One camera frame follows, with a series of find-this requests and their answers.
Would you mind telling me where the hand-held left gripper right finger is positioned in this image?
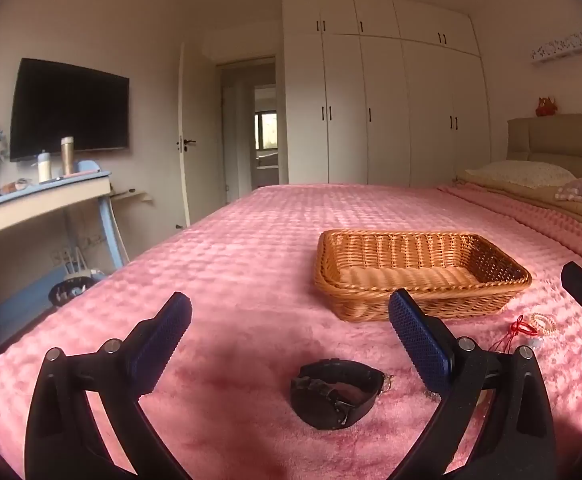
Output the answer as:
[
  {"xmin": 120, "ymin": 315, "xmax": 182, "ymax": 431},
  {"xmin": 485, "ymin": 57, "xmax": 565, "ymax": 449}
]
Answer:
[{"xmin": 387, "ymin": 288, "xmax": 556, "ymax": 480}]

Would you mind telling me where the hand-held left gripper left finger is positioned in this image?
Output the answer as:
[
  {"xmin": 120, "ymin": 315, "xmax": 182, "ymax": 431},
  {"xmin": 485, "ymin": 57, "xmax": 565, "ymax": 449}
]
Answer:
[{"xmin": 24, "ymin": 291, "xmax": 193, "ymax": 480}]

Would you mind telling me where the cream bead bracelet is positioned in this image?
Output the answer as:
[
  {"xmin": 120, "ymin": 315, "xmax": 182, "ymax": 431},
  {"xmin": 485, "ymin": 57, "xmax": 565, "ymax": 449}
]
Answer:
[{"xmin": 528, "ymin": 312, "xmax": 558, "ymax": 337}]

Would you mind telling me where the brown wicker basket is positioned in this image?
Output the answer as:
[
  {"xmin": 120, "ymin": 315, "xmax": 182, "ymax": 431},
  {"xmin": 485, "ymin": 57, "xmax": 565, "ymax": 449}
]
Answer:
[{"xmin": 313, "ymin": 229, "xmax": 532, "ymax": 322}]

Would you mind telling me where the red string bracelet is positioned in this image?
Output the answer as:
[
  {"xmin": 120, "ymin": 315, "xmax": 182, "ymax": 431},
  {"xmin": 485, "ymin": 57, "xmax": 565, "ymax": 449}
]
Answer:
[{"xmin": 491, "ymin": 314, "xmax": 539, "ymax": 356}]

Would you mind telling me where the black wrist watch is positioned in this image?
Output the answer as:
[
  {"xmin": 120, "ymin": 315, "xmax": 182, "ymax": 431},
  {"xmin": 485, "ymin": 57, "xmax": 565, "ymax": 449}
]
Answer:
[{"xmin": 290, "ymin": 358, "xmax": 386, "ymax": 430}]

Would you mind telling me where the pink waffle quilt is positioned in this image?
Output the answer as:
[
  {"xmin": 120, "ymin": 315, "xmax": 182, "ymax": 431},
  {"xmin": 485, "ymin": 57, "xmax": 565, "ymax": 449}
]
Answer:
[{"xmin": 438, "ymin": 185, "xmax": 582, "ymax": 267}]

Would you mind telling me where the pink fluffy blanket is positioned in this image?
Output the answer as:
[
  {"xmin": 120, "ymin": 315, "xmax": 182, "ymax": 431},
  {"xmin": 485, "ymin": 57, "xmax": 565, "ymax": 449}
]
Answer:
[{"xmin": 0, "ymin": 182, "xmax": 582, "ymax": 480}]

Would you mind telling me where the white floral pillow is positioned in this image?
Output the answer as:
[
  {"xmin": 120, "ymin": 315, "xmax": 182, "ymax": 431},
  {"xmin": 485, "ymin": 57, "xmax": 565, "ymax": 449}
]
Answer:
[{"xmin": 466, "ymin": 160, "xmax": 576, "ymax": 190}]

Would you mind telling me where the small wooden floating shelf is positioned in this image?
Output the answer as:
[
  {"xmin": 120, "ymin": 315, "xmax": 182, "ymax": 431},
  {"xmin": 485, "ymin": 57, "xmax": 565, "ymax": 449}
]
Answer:
[{"xmin": 110, "ymin": 187, "xmax": 154, "ymax": 206}]

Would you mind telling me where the beige headboard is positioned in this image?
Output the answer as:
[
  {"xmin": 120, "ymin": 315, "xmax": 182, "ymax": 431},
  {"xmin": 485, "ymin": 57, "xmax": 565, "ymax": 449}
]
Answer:
[{"xmin": 507, "ymin": 113, "xmax": 582, "ymax": 179}]

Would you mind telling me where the blue and white desk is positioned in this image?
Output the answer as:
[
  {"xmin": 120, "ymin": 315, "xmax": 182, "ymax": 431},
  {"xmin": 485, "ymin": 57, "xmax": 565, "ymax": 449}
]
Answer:
[{"xmin": 0, "ymin": 170, "xmax": 127, "ymax": 271}]

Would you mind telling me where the gold tumbler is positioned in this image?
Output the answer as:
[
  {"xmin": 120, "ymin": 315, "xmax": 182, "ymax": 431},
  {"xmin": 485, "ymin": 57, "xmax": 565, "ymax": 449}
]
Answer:
[{"xmin": 60, "ymin": 136, "xmax": 75, "ymax": 177}]

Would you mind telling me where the white door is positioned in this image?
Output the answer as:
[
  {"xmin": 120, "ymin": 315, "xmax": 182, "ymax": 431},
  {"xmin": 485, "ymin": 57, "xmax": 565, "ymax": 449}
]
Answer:
[{"xmin": 177, "ymin": 42, "xmax": 222, "ymax": 228}]

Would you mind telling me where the white wardrobe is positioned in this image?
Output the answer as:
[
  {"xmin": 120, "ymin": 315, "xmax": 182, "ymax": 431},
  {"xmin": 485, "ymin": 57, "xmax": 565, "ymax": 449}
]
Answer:
[{"xmin": 281, "ymin": 0, "xmax": 492, "ymax": 188}]

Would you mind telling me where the white wire rack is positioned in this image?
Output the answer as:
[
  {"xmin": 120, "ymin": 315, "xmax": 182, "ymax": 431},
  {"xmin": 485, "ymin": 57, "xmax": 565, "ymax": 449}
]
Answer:
[{"xmin": 61, "ymin": 247, "xmax": 104, "ymax": 282}]

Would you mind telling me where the white wall shelf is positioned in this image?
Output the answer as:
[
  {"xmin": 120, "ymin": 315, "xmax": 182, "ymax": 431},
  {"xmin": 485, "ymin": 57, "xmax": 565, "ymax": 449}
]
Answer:
[{"xmin": 530, "ymin": 25, "xmax": 582, "ymax": 67}]

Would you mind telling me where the black wall television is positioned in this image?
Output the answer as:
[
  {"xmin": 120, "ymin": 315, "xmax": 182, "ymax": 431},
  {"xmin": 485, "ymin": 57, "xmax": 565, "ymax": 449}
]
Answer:
[{"xmin": 10, "ymin": 58, "xmax": 131, "ymax": 163}]

